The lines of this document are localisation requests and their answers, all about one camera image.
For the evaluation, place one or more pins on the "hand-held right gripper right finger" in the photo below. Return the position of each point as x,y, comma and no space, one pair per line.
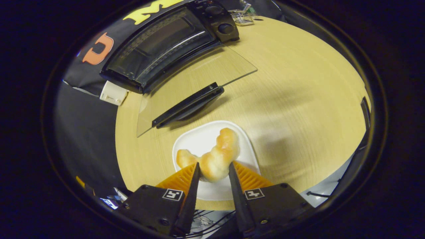
239,202

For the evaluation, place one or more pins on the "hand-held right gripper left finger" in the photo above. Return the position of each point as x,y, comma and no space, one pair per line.
187,202

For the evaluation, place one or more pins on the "golden bread roll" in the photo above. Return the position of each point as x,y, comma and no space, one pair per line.
219,156

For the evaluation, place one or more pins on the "black electric oven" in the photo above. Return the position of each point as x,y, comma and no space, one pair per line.
166,43

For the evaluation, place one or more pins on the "white square plate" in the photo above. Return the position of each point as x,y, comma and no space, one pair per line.
206,136

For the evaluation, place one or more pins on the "white toaster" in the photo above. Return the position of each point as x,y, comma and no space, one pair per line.
113,93

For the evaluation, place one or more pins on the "clear utensil holder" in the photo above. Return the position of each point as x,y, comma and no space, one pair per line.
242,17

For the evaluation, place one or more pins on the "black plastic bracket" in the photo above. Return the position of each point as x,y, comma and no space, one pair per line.
365,113

